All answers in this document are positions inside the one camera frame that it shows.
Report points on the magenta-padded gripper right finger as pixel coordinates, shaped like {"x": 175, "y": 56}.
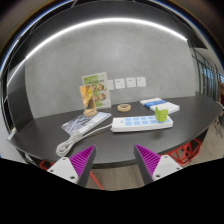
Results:
{"x": 166, "y": 165}

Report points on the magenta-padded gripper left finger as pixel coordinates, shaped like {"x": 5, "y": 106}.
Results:
{"x": 63, "y": 167}

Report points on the white booklet with blue band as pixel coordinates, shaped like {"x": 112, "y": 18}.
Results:
{"x": 163, "y": 105}

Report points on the acrylic sign stand green flyer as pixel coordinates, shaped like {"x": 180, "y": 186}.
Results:
{"x": 100, "y": 90}

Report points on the glass partition with dark frames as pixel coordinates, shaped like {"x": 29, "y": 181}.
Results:
{"x": 208, "y": 75}

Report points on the grey printed magazine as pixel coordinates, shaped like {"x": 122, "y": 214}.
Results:
{"x": 85, "y": 121}

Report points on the red metal table frame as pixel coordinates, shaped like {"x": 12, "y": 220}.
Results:
{"x": 186, "y": 151}

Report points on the beige tape roll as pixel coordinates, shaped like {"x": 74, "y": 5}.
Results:
{"x": 124, "y": 107}

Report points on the white power strip blue sockets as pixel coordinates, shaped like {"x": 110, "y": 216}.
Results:
{"x": 133, "y": 125}

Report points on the white ceiling light strip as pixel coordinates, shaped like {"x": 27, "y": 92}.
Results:
{"x": 100, "y": 22}

